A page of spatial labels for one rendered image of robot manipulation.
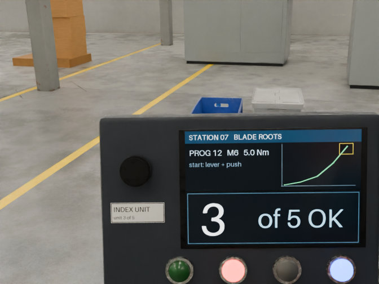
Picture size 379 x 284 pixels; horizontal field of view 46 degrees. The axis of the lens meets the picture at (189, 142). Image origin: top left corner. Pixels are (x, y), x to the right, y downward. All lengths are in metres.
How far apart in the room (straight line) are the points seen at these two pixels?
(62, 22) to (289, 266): 8.27
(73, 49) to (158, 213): 8.21
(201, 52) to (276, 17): 1.43
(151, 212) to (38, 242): 2.36
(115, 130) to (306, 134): 0.17
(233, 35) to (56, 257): 6.15
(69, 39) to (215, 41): 2.60
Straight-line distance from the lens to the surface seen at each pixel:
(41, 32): 6.51
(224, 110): 4.28
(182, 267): 0.43
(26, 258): 2.65
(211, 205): 0.42
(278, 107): 3.64
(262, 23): 8.00
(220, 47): 8.17
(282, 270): 0.44
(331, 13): 13.02
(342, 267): 0.45
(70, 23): 8.54
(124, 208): 0.43
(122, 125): 0.42
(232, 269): 0.43
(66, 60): 8.49
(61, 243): 2.72
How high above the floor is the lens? 1.37
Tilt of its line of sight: 19 degrees down
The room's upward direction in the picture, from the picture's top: 1 degrees counter-clockwise
